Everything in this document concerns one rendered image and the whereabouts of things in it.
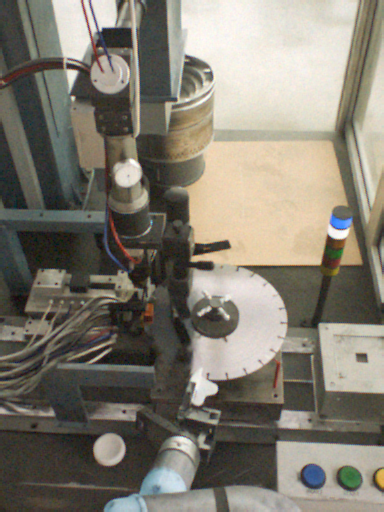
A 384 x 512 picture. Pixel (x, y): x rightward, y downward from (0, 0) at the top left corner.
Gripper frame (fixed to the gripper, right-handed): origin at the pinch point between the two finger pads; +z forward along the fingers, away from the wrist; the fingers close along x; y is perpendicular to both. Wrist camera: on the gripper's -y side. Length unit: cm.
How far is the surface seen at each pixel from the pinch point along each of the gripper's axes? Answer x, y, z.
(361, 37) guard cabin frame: 87, 23, 96
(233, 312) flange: 16.6, 4.4, 12.5
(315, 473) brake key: -3.8, 27.4, -10.5
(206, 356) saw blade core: 9.1, 1.0, 2.6
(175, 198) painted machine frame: 39.3, -13.9, 18.4
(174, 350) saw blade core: 8.9, -6.2, 2.5
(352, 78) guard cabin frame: 74, 23, 104
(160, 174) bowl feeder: 36, -32, 70
